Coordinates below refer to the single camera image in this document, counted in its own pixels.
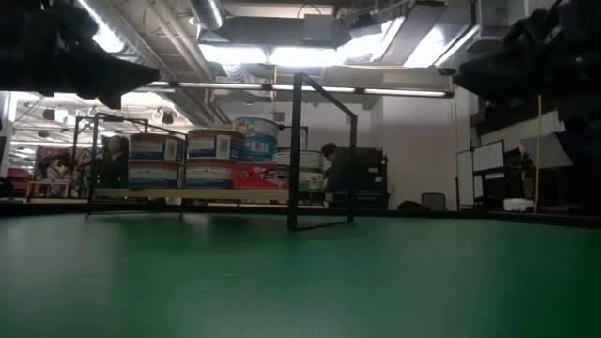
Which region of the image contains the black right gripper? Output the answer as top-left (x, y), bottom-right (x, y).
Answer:
top-left (453, 0), bottom-right (601, 118)

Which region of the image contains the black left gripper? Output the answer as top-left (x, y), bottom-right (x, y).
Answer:
top-left (0, 0), bottom-right (161, 110)

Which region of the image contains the red albacore tuna can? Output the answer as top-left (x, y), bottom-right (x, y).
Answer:
top-left (232, 161), bottom-right (291, 191)

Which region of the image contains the white board stand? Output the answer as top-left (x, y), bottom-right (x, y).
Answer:
top-left (455, 139), bottom-right (506, 210)

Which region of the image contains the person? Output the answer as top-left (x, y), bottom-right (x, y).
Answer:
top-left (321, 142), bottom-right (348, 193)
top-left (96, 134), bottom-right (131, 190)

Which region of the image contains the black background rack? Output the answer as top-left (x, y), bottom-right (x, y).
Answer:
top-left (69, 112), bottom-right (150, 207)

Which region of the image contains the grey triangular sheet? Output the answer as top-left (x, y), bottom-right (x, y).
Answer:
top-left (518, 132), bottom-right (575, 170)

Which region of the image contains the long tube light fixture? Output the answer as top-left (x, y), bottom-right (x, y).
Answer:
top-left (135, 80), bottom-right (455, 99)

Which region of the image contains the colourful patchwork quilt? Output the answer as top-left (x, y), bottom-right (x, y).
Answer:
top-left (35, 146), bottom-right (98, 185)

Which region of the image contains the small wooden table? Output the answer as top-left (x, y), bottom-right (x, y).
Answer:
top-left (25, 179), bottom-right (71, 201)

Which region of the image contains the grey office chair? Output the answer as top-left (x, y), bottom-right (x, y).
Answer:
top-left (421, 192), bottom-right (448, 212)

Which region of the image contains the black cabinet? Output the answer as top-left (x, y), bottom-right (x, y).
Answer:
top-left (335, 147), bottom-right (390, 210)

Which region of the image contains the grey ceiling air unit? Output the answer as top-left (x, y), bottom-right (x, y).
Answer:
top-left (210, 13), bottom-right (339, 48)

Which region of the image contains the green table mat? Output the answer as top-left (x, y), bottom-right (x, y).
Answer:
top-left (0, 213), bottom-right (601, 338)

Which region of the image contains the silver ribbed ceiling duct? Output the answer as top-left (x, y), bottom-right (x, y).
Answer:
top-left (77, 0), bottom-right (165, 79)

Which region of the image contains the grey slanted ceiling duct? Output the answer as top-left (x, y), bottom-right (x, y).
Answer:
top-left (379, 0), bottom-right (483, 67)

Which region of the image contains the round silver vertical duct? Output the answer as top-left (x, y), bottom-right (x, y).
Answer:
top-left (189, 0), bottom-right (225, 30)

